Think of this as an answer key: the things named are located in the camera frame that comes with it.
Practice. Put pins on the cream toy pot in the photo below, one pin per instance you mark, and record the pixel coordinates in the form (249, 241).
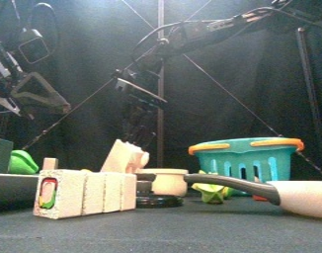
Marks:
(167, 183)

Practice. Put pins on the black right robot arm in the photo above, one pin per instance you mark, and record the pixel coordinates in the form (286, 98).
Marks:
(221, 28)

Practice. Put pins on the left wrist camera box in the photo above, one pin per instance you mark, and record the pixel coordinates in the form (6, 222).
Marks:
(34, 47)

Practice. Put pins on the dark slanted frame pole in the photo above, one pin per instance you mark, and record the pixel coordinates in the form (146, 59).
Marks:
(310, 89)

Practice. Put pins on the grey flat tray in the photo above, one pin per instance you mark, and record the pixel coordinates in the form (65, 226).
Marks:
(12, 187)

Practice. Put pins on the green toy pepper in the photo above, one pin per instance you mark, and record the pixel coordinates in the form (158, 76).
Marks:
(23, 163)

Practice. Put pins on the dark green box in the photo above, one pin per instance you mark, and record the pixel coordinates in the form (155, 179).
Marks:
(0, 154)

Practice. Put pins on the small red toy piece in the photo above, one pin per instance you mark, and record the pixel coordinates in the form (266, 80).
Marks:
(260, 198)

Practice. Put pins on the vertical metal frame pole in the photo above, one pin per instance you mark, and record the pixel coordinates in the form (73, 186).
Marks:
(161, 138)

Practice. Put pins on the black round lid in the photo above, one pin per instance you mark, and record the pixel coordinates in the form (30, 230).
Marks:
(159, 201)

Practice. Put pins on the green toy lettuce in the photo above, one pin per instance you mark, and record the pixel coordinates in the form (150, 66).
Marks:
(211, 192)

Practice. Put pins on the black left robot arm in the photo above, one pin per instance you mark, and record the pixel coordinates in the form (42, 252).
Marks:
(40, 16)

